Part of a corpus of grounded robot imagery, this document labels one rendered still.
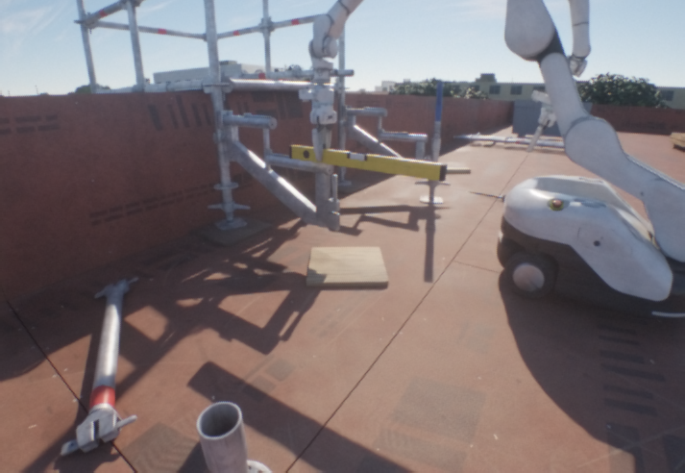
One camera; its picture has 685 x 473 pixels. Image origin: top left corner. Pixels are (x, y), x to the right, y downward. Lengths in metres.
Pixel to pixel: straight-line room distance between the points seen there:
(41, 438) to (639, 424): 1.30
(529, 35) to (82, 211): 1.77
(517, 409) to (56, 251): 1.62
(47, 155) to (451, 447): 1.55
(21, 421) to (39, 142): 0.92
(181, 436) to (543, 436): 0.76
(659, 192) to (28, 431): 1.75
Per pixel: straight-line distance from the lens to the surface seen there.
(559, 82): 1.35
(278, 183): 1.51
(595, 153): 1.30
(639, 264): 1.23
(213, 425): 0.56
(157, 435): 0.89
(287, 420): 0.84
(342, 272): 1.31
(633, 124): 12.46
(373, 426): 0.82
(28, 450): 1.00
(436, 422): 0.85
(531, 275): 1.28
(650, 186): 1.32
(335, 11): 1.22
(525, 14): 1.35
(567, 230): 1.19
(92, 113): 1.62
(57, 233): 1.63
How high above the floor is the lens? 0.65
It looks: 19 degrees down
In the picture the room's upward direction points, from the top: straight up
